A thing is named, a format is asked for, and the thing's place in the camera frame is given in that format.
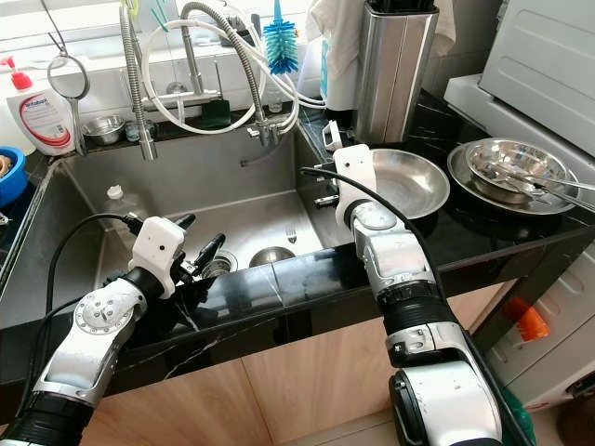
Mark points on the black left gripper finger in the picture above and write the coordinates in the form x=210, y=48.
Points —
x=212, y=253
x=186, y=221

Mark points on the steel fork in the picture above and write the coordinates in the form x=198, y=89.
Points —
x=289, y=235

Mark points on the deep steel bowl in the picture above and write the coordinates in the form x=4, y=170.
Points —
x=271, y=257

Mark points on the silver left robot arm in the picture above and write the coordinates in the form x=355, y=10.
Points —
x=88, y=344

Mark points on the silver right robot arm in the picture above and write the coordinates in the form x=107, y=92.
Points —
x=404, y=269

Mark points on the steel sink drain strainer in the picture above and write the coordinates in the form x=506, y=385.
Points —
x=221, y=265

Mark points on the stainless steel sink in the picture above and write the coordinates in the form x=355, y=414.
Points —
x=177, y=181

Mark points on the clear plastic bottle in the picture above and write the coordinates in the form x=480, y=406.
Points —
x=119, y=212

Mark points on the round steel plate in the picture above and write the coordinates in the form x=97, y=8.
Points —
x=414, y=181
x=469, y=184

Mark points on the grey green scrubber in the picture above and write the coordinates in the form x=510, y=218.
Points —
x=135, y=132

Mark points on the dark green scouring pad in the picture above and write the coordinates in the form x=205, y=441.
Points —
x=212, y=112

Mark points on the white water filter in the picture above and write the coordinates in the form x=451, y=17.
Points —
x=335, y=84

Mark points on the small steel bowl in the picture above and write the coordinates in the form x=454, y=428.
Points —
x=102, y=131

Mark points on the stainless steel knife block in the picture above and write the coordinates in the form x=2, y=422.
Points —
x=395, y=84

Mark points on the steel gooseneck spring faucet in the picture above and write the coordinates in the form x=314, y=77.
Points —
x=253, y=74

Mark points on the blue bottle brush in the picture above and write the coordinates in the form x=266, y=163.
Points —
x=280, y=46

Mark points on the steel tap with lever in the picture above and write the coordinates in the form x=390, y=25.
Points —
x=191, y=65

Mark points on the wooden cabinet front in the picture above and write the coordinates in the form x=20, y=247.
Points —
x=297, y=390

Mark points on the white soap bottle red pump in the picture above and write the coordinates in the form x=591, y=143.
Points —
x=46, y=125

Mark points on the white towel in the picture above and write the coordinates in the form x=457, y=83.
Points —
x=339, y=23

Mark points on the blue plastic bowl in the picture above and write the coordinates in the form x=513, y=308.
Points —
x=14, y=190

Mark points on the round metal mesh strainer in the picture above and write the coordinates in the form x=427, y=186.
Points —
x=68, y=77

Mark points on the orange cloth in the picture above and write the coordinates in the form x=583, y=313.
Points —
x=6, y=165

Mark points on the wide steel bowl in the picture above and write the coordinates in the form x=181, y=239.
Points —
x=516, y=153

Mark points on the orange plastic object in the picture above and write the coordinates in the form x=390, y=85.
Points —
x=528, y=322

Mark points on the white washing machine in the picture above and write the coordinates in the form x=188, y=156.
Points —
x=539, y=56

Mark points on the green plastic bag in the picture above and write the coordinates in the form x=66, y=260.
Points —
x=519, y=418

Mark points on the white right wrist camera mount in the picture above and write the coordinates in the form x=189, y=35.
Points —
x=355, y=177

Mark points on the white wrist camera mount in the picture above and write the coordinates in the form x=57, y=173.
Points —
x=156, y=249
x=355, y=177

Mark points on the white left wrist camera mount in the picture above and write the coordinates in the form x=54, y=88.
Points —
x=156, y=249

